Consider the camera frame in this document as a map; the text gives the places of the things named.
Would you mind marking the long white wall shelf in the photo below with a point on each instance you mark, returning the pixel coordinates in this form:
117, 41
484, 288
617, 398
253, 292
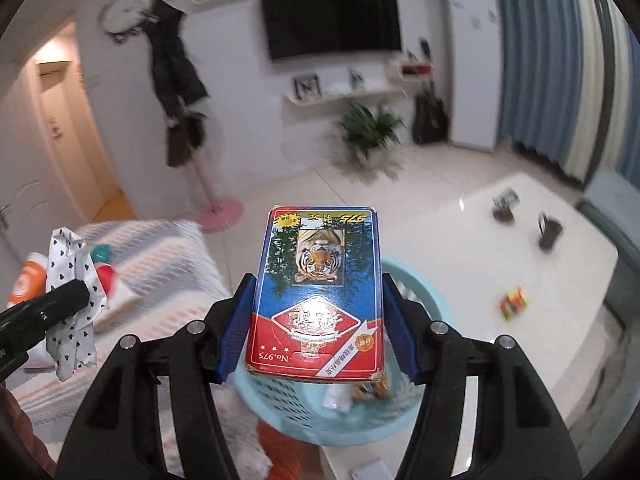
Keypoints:
345, 95

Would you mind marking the blue sofa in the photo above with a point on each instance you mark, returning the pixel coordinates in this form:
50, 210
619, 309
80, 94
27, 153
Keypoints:
610, 230

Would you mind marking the orange plastic bag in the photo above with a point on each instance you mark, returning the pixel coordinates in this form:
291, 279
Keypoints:
30, 280

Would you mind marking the cream inner door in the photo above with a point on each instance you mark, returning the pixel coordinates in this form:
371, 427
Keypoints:
75, 135

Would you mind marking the black guitar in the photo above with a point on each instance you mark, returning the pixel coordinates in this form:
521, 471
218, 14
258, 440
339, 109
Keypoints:
429, 117

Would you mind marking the black mug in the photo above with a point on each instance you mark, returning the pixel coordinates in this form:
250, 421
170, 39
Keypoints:
549, 235

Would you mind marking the black wall television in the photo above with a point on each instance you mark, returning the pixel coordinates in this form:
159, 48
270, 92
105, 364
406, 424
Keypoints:
330, 20

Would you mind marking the tiger print card box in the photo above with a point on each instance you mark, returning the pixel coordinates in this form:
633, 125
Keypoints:
315, 285

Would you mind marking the light blue plastic basket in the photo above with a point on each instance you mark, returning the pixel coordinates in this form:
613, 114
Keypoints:
300, 410

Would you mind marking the red and white wrapper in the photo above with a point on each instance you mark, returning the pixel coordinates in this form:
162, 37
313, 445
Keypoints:
112, 282

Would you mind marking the pink coat rack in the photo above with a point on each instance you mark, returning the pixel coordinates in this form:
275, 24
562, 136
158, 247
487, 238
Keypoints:
218, 214

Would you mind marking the black coat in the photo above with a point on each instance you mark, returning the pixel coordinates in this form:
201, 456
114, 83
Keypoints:
172, 60

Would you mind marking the white wall switch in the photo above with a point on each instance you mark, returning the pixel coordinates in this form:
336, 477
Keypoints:
93, 82

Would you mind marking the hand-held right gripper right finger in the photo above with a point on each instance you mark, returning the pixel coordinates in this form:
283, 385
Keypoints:
400, 332

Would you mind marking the white refrigerator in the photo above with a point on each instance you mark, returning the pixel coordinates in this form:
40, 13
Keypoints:
472, 60

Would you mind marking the white heart-patterned cloth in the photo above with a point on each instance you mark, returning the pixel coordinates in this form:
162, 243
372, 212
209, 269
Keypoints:
70, 260

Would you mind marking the blue striped curtain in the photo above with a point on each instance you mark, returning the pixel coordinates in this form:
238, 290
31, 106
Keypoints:
545, 60

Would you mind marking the white door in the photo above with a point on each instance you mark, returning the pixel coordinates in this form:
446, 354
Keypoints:
22, 170

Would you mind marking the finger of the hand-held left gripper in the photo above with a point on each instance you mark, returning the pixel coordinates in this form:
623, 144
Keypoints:
55, 300

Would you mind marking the striped crochet sofa blanket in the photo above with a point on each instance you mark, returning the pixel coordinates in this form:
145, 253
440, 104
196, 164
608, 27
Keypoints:
165, 270

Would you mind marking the small photo card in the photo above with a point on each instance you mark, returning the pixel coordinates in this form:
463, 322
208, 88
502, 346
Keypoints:
356, 80

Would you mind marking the white red-patterned paper packet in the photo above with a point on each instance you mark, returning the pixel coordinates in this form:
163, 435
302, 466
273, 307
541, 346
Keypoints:
367, 475

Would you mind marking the black picture frame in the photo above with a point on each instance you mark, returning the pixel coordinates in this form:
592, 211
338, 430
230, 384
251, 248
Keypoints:
306, 86

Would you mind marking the green potted plant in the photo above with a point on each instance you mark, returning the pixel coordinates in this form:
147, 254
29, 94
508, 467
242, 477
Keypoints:
370, 130

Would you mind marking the white red wall shelf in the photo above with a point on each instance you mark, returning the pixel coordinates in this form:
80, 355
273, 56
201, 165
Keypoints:
412, 72

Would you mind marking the brown handbag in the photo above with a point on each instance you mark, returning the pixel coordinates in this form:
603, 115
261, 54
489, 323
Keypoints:
182, 140

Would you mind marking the colourful puzzle cube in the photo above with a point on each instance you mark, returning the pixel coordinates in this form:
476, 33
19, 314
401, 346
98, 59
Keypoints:
515, 302

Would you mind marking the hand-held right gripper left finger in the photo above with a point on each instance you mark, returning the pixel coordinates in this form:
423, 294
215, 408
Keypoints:
237, 327

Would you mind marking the clear plastic bag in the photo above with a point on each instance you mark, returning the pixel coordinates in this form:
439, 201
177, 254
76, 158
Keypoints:
340, 399

